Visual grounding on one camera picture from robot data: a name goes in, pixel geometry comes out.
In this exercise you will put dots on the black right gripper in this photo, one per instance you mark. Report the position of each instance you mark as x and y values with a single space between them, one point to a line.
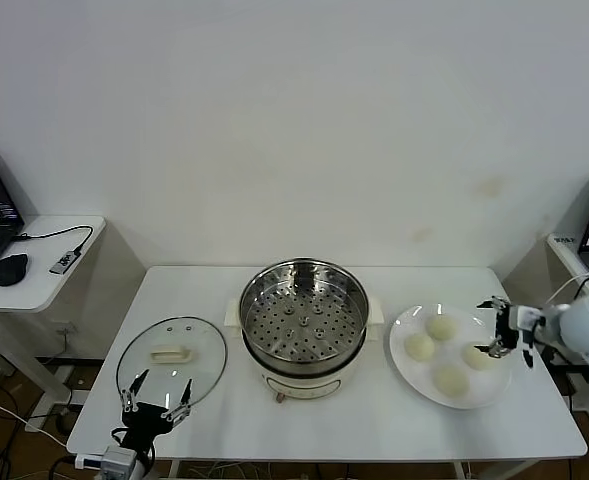
507 327

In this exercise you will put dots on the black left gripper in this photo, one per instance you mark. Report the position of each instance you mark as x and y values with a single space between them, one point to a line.
144 425

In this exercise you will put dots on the white steamed baozi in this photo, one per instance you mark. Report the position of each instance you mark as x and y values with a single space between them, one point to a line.
478 359
419 347
451 381
442 328

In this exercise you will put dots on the perforated steel steamer basket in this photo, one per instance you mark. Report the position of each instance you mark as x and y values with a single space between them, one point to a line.
274 320

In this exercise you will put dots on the white round plate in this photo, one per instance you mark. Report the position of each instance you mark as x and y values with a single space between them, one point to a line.
474 390

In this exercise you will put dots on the white power strip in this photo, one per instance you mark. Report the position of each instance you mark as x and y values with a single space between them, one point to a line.
39 425

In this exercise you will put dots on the cream electric cooking pot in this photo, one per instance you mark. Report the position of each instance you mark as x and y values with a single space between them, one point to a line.
304 385

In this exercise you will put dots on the grey usb hub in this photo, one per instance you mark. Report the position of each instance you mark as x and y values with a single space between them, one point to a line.
64 262

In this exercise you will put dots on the black computer mouse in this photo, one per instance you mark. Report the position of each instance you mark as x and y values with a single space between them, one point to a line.
10 270

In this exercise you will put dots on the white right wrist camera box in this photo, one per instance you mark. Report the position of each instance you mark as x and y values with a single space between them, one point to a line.
526 317

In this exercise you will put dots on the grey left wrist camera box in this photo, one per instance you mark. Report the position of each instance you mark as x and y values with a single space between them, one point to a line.
119 460

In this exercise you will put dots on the white left wrist camera plug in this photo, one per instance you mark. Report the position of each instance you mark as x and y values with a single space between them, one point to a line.
88 460

